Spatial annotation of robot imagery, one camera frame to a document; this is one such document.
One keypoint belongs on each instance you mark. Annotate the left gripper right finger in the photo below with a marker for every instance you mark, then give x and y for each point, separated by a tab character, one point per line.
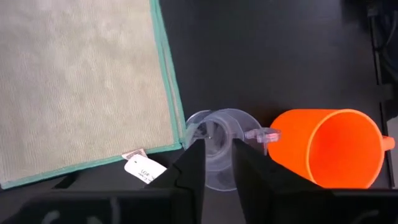
258	177

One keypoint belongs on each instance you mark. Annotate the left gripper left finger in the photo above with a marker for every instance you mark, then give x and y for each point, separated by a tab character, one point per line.
189	168

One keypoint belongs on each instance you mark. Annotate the orange plastic mug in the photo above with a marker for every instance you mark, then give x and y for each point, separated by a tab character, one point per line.
339	149

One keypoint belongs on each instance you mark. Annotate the white cloth label tag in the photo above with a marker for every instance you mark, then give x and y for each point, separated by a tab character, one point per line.
143	169

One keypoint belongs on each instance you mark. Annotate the green microfibre cloth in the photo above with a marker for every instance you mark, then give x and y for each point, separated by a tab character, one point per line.
84	87

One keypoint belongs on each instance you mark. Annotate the black frame side rail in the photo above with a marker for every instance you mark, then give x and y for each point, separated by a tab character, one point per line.
377	59

